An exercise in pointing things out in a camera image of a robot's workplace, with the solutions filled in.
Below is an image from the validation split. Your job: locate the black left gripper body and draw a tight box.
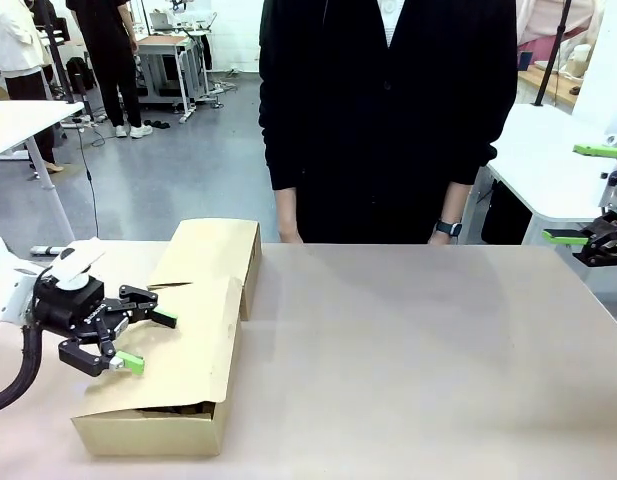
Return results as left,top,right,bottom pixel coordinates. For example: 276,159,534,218
33,276,121,347

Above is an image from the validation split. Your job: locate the large brown cardboard box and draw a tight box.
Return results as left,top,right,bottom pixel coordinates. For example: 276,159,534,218
70,275,244,459

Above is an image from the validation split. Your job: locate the person's left forearm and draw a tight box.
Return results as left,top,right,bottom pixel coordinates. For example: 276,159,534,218
435,180,475,223

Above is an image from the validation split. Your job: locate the person's right forearm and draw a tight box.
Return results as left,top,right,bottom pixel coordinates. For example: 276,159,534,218
274,186,303,230

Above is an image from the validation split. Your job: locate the white table with square legs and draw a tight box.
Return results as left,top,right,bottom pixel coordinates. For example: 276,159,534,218
476,103,617,246

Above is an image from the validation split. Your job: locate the black bag under table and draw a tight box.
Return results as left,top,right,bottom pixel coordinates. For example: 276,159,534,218
479,178,534,246

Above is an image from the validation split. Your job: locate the wooden background bench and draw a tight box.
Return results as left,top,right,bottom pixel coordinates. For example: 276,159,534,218
516,62,580,115

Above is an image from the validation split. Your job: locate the black slanted stand pole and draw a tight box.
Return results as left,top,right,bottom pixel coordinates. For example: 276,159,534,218
532,0,573,108

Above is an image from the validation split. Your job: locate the black wrist watch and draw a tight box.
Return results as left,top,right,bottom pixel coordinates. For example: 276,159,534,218
433,218,464,238

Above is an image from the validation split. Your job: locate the background person in pink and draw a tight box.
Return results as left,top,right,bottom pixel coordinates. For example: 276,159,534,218
515,0,605,60

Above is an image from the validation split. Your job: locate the white table with round leg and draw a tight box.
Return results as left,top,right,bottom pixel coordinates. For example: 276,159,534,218
0,100,86,258

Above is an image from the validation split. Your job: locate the person torso black cardigan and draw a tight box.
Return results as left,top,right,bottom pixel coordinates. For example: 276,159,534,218
258,0,519,245

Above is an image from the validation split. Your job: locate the black backpack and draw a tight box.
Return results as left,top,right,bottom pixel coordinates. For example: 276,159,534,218
65,55,97,96

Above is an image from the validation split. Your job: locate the grey background desk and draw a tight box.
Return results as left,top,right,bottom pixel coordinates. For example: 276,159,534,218
134,12,225,125

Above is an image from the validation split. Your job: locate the background person in black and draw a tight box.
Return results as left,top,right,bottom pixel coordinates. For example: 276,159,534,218
64,0,155,140

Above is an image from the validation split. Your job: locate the black tripod stand with feet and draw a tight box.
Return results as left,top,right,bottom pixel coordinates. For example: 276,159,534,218
36,0,98,127

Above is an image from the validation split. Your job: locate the background person in white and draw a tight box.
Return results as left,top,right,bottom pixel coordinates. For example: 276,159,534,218
0,0,65,175

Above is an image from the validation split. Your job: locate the open laptop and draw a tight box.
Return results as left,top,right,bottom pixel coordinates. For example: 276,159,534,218
148,10,178,32

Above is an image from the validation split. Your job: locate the black braided cable hose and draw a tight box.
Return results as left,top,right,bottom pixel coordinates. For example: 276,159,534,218
0,322,45,416

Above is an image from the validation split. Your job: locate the black floor cable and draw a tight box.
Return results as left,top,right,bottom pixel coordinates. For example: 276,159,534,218
76,122,107,241

